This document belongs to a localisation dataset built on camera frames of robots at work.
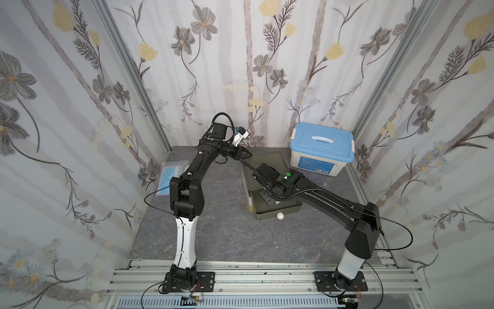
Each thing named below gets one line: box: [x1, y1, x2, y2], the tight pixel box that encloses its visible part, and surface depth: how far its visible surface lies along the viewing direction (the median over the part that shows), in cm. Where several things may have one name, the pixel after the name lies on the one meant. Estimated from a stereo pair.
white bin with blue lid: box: [289, 122, 356, 177], surface depth 103 cm
